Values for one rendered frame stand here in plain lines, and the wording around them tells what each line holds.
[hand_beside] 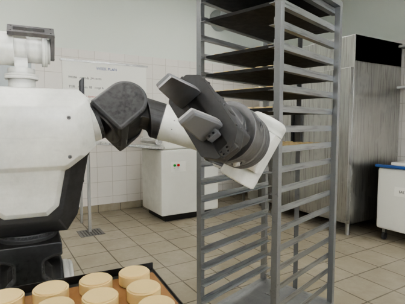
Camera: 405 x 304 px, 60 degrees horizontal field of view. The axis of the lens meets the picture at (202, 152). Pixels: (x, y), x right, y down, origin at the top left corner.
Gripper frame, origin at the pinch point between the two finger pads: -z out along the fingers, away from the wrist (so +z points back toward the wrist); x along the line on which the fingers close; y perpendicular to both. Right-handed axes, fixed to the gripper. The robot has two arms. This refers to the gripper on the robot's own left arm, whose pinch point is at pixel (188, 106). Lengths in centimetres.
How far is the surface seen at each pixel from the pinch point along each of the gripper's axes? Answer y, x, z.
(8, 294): -37.0, -3.2, 1.4
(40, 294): -33.7, -5.3, 3.6
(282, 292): -61, -20, 190
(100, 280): -29.1, -6.6, 10.6
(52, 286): -33.5, -4.6, 5.8
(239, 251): -64, 11, 169
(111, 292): -26.3, -9.8, 8.4
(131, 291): -24.4, -10.8, 10.1
